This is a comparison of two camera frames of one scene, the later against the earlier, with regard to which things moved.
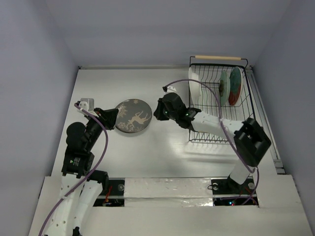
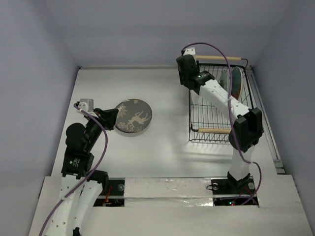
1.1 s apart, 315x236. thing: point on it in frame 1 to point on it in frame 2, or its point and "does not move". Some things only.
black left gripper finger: x=109 y=117 does not move
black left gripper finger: x=104 y=113 does not move
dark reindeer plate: x=134 y=116 does not move
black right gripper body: x=162 y=108 to x=185 y=80
